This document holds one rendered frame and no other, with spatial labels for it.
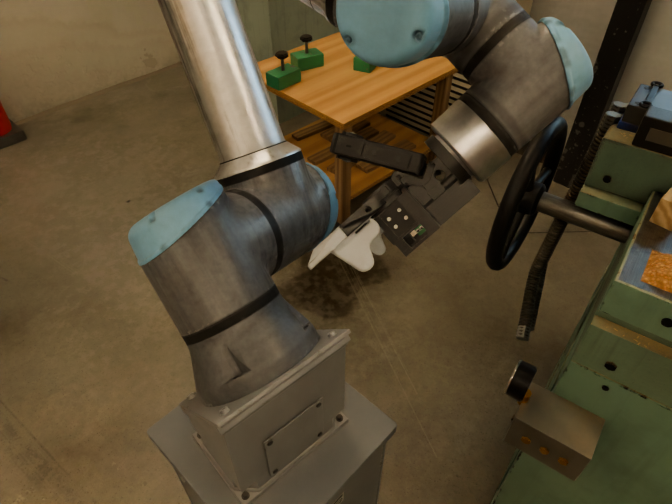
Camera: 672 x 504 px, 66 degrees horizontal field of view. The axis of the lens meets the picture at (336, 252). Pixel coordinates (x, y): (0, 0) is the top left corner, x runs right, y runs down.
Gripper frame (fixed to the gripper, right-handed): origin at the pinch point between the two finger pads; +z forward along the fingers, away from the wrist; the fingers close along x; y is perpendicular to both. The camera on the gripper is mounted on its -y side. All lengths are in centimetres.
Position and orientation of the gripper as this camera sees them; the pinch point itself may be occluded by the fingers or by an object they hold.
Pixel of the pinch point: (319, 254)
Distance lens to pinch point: 65.2
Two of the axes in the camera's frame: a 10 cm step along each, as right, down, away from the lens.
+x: 2.1, -1.4, 9.7
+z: -7.2, 6.5, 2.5
